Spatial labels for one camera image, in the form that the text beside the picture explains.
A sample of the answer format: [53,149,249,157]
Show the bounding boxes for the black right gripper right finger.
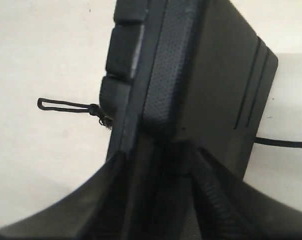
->
[182,147,302,240]

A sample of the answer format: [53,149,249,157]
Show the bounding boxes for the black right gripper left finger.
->
[0,144,165,240]

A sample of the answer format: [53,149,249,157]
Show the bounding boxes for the black rope with loop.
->
[37,97,302,150]

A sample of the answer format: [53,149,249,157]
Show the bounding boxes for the black plastic carry case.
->
[99,0,278,179]

